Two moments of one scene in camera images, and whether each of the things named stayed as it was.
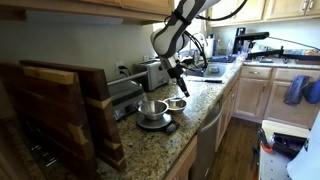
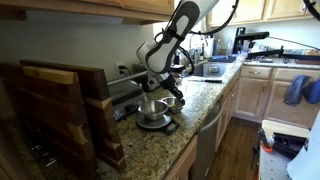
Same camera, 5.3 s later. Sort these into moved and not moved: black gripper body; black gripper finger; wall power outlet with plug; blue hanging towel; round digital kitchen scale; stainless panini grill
Moved: black gripper finger; black gripper body
Not moved: round digital kitchen scale; wall power outlet with plug; blue hanging towel; stainless panini grill
